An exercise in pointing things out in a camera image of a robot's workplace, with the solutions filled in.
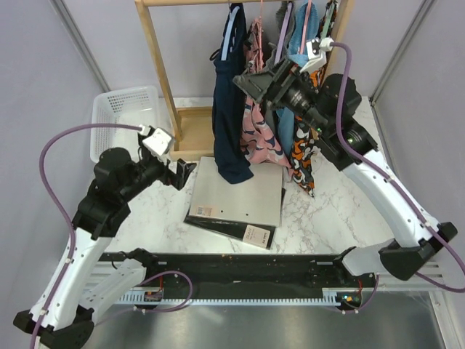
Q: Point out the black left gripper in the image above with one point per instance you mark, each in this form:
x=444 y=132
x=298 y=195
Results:
x=184 y=169

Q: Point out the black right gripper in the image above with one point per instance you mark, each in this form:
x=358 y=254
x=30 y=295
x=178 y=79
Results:
x=286 y=78

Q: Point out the navy blue shorts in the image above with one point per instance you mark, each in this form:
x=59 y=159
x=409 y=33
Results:
x=228 y=108

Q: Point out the light blue hanger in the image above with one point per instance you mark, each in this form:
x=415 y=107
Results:
x=229 y=37

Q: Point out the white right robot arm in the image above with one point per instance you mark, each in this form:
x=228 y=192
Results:
x=349 y=146

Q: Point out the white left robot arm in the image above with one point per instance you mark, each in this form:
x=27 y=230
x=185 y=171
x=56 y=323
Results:
x=61 y=318

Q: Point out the pink hanger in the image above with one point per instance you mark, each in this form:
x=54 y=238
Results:
x=304 y=28
x=259 y=30

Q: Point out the purple hanger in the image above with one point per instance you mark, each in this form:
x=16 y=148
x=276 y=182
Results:
x=283 y=31

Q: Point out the pink patterned shorts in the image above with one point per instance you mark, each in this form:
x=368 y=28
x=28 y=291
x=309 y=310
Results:
x=257 y=141

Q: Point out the grey shorts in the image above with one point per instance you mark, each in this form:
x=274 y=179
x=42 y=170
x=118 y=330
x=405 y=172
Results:
x=282 y=18

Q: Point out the orange camouflage shorts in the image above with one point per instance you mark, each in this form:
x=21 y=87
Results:
x=302 y=150

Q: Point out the light blue shorts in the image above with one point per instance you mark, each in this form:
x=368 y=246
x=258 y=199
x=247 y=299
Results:
x=285 y=116

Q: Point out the green hanger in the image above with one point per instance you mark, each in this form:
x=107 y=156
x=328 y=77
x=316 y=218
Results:
x=329 y=18

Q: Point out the white plastic basket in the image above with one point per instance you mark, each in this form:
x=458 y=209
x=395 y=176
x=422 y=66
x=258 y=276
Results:
x=132 y=106

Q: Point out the grey plastic folder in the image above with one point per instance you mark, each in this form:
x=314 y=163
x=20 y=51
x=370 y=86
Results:
x=266 y=175

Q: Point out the wooden clothes rack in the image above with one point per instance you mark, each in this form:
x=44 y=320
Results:
x=192 y=126

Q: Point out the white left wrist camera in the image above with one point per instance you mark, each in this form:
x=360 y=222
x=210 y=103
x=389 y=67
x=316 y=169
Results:
x=157 y=141

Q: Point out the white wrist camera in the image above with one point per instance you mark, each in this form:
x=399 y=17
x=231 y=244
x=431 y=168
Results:
x=316 y=52
x=157 y=141

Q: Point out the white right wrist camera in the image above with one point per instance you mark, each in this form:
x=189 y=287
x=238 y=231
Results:
x=316 y=52

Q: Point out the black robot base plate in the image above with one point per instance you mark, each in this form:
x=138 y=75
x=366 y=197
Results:
x=246 y=276

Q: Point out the white slotted cable duct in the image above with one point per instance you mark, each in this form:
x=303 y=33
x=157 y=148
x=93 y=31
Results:
x=328 y=298

